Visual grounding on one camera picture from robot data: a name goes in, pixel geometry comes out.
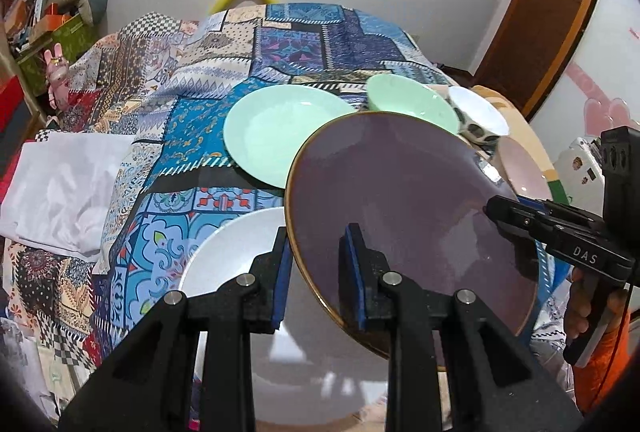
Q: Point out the green box of clutter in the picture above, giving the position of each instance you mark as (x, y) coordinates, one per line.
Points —
(32, 28)

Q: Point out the purple plate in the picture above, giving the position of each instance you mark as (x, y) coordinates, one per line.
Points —
(418, 194)

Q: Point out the white mini fridge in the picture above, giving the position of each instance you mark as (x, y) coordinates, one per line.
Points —
(581, 176)

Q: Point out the brown wooden door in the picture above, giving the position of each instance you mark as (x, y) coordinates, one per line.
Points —
(531, 48)

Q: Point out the white sliding door with hearts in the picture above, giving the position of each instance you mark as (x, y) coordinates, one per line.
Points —
(599, 87)

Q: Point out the pink rabbit figurine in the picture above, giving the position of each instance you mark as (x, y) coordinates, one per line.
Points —
(58, 80)

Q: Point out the red box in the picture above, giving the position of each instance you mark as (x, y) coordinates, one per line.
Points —
(11, 97)

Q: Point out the beige orange blanket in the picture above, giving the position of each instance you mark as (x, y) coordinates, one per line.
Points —
(523, 134)

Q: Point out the right hand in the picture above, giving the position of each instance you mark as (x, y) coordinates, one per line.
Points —
(579, 306)

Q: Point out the mint green bowl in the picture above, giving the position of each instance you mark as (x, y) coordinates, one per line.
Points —
(388, 92)

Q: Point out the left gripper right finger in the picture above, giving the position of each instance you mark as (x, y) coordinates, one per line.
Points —
(494, 382)

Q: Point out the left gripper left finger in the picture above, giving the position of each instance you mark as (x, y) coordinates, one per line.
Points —
(189, 350)

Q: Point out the mint green plate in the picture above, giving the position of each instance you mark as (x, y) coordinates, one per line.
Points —
(265, 129)

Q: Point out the patchwork patterned tablecloth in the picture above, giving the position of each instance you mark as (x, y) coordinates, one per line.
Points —
(170, 85)

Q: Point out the white crumpled cloth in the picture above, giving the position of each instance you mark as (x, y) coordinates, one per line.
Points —
(61, 190)

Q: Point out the white spotted bowl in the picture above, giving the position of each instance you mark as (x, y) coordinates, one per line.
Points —
(480, 122)

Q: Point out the pink bowl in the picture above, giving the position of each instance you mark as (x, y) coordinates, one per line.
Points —
(519, 169)

